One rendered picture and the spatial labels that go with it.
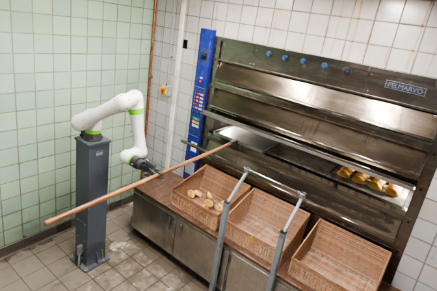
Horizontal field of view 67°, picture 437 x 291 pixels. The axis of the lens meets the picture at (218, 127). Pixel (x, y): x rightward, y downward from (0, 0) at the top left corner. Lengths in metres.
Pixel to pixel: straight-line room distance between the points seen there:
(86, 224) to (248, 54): 2.00
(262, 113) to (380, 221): 1.23
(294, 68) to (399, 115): 0.83
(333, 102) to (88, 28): 2.17
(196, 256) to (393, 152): 1.80
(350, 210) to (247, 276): 0.95
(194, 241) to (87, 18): 2.16
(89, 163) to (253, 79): 1.52
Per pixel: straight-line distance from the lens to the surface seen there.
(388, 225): 2.78
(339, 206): 2.81
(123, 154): 2.53
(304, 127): 2.73
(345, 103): 2.60
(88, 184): 2.88
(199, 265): 3.11
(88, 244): 3.21
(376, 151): 2.60
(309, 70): 2.68
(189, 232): 3.02
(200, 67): 3.19
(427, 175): 2.60
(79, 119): 2.57
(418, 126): 2.52
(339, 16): 2.61
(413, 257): 2.84
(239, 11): 2.99
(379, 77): 2.54
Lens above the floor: 2.27
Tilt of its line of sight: 18 degrees down
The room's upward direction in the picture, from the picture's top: 9 degrees clockwise
